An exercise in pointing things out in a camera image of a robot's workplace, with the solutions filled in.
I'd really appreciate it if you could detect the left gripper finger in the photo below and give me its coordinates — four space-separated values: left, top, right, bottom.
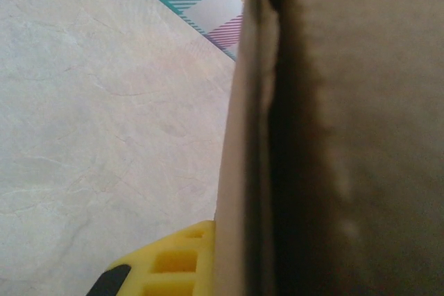
85 219 218 296

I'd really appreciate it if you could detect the brown cardboard box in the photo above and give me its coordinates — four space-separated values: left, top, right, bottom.
214 0 444 296

